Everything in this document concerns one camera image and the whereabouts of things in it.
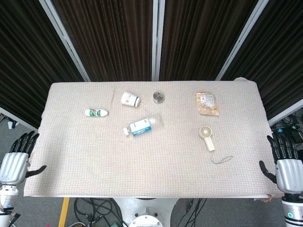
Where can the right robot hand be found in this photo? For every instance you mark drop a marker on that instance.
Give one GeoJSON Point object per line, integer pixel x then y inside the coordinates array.
{"type": "Point", "coordinates": [284, 165]}

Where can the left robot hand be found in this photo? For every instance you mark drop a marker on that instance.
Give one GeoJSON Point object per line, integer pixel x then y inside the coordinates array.
{"type": "Point", "coordinates": [16, 160]}

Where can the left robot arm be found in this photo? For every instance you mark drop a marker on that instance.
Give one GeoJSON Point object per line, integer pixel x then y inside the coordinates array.
{"type": "Point", "coordinates": [7, 203]}

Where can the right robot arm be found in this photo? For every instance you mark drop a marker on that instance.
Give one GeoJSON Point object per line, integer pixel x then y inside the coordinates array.
{"type": "Point", "coordinates": [293, 209]}

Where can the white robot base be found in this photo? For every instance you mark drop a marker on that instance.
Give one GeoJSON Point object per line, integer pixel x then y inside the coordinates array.
{"type": "Point", "coordinates": [148, 212]}

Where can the cream handheld fan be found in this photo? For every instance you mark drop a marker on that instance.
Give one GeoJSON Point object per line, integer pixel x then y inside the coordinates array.
{"type": "Point", "coordinates": [207, 137]}

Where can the yellow floor tape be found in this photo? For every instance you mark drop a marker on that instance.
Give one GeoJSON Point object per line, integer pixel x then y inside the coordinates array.
{"type": "Point", "coordinates": [63, 212]}

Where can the small white green-label bottle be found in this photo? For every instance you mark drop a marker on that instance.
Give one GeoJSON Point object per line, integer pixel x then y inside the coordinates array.
{"type": "Point", "coordinates": [95, 113]}

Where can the clear bag of snacks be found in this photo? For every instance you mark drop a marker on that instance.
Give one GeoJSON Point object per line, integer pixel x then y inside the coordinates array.
{"type": "Point", "coordinates": [206, 104]}

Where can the white paper cup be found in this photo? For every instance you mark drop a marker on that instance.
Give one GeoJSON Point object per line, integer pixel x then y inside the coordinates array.
{"type": "Point", "coordinates": [129, 98]}

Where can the clear bottle with teal label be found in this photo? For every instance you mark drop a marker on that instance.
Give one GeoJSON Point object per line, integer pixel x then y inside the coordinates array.
{"type": "Point", "coordinates": [142, 127]}

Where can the beige waffle-weave table cloth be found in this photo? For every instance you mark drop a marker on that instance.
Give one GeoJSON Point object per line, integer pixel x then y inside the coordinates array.
{"type": "Point", "coordinates": [151, 139]}

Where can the grey metal partition post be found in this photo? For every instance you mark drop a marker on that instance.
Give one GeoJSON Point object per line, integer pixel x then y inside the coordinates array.
{"type": "Point", "coordinates": [242, 40]}
{"type": "Point", "coordinates": [157, 40]}
{"type": "Point", "coordinates": [65, 40]}
{"type": "Point", "coordinates": [285, 112]}
{"type": "Point", "coordinates": [16, 117]}

